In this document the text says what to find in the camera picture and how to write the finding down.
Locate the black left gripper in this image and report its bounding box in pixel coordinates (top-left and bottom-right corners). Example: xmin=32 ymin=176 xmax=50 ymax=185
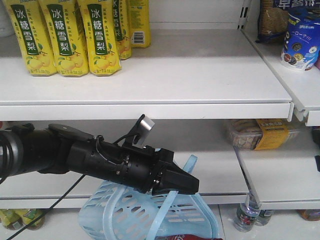
xmin=66 ymin=140 xmax=200 ymax=196

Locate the red coca cola bottle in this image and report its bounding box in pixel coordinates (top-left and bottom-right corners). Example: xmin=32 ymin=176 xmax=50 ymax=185
xmin=155 ymin=234 xmax=222 ymax=240

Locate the light blue plastic basket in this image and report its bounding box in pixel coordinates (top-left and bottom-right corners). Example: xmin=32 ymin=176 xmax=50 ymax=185
xmin=77 ymin=154 xmax=222 ymax=240

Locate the clear water bottle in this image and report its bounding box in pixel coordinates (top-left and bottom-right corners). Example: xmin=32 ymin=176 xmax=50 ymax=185
xmin=255 ymin=209 xmax=275 ymax=226
xmin=233 ymin=198 xmax=260 ymax=233

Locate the white metal shelving unit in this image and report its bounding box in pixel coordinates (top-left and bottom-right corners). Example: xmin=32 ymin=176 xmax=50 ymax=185
xmin=0 ymin=0 xmax=320 ymax=240

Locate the clear cookie box yellow band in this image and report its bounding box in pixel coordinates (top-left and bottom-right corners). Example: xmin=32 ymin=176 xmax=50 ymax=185
xmin=224 ymin=118 xmax=302 ymax=150

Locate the yellow lemon tea bottle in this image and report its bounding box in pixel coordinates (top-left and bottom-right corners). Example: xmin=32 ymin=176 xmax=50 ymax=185
xmin=20 ymin=209 xmax=45 ymax=230
xmin=0 ymin=209 xmax=23 ymax=231

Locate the yellow pear drink carton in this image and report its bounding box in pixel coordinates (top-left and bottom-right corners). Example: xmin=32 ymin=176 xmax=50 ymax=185
xmin=128 ymin=0 xmax=151 ymax=48
xmin=112 ymin=0 xmax=132 ymax=60
xmin=78 ymin=0 xmax=122 ymax=77
xmin=3 ymin=0 xmax=58 ymax=77
xmin=38 ymin=0 xmax=89 ymax=77

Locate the blue cookie cup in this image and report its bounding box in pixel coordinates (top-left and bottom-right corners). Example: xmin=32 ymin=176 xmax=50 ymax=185
xmin=281 ymin=6 xmax=320 ymax=72

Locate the brown biscuit pack blue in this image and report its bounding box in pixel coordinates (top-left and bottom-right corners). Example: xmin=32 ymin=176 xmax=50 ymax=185
xmin=257 ymin=0 xmax=289 ymax=44

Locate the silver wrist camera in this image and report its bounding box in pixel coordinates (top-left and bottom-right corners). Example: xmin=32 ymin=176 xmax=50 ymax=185
xmin=129 ymin=114 xmax=155 ymax=145

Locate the black cable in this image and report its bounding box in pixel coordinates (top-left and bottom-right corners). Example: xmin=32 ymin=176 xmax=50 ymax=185
xmin=4 ymin=134 xmax=141 ymax=240

